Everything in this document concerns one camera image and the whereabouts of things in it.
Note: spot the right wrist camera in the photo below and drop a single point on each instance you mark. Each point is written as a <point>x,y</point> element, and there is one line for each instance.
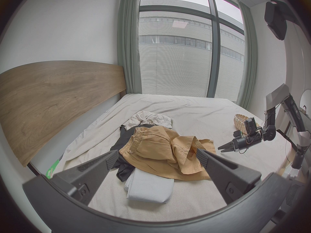
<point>250,125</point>

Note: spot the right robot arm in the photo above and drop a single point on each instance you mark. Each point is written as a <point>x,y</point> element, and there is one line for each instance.
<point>277,97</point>

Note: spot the green printed packet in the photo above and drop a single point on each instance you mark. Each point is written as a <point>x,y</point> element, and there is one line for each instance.
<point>52,170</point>

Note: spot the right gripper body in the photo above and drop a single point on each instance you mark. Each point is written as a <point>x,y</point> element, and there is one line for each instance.
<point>244,142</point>

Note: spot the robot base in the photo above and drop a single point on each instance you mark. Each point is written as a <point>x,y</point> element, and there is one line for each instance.
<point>295,190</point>

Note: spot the black garment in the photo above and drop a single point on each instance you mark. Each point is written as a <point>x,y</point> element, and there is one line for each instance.
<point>122,139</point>

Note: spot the white garment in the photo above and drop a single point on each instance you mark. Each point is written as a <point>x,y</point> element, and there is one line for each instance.
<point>150,118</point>

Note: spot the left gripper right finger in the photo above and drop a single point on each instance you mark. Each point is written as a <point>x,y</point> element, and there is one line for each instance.
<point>230,178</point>

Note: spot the window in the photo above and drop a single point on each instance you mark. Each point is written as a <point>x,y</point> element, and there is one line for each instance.
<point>175,64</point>

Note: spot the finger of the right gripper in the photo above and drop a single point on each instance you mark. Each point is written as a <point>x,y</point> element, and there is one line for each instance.
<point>228,145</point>
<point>229,151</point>

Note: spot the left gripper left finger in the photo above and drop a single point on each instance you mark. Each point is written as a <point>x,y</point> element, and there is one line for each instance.
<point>82,178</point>

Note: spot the round woven basket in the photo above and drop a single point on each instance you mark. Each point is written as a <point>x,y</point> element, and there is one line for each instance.
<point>239,122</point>

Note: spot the bed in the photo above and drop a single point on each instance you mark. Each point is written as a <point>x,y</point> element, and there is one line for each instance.
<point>194,115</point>

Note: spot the tan shorts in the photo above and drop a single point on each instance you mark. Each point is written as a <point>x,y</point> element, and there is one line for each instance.
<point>158,144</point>

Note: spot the pale grey garment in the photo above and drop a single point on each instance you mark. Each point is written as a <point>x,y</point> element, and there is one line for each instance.
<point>150,186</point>

